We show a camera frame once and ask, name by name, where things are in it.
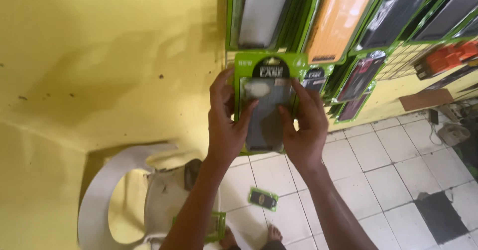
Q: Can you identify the person's right hand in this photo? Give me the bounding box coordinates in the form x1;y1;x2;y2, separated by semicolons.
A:
278;79;329;172

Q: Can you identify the person's left hand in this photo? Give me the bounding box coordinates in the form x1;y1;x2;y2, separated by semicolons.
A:
207;68;259;163

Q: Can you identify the grey phone case packet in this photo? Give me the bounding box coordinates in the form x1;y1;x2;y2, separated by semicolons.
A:
233;52;309;156

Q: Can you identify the small black case green packet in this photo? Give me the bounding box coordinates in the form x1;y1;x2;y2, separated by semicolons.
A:
248;187;279;212

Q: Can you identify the clear green packet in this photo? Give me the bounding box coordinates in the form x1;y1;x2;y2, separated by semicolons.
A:
172;211;227;243

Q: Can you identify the person's right foot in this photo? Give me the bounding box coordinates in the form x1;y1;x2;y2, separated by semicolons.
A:
267;224;283;243

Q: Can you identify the person's foot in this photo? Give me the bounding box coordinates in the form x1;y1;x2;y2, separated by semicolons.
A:
267;224;283;243
220;227;238;250

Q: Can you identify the person's left foot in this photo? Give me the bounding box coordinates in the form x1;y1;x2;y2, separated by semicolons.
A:
220;227;238;250

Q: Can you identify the brown cardboard piece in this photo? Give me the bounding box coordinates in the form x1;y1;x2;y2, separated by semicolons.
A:
399;88;455;112

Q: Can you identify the white power strip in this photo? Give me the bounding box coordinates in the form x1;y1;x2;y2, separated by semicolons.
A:
440;104;464;121

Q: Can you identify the grey cloth lump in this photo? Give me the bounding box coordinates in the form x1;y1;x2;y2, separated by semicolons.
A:
437;123;471;147

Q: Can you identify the white plastic chair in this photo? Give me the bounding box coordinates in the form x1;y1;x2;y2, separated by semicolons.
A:
77;143;225;250

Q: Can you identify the orange and black item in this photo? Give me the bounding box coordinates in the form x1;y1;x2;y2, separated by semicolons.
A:
414;41;478;80

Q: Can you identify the white wire grid rack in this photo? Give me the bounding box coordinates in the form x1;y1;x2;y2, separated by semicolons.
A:
375;42;443;82

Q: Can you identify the wall display of case packs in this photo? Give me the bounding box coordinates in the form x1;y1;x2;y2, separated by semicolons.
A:
226;0;478;124

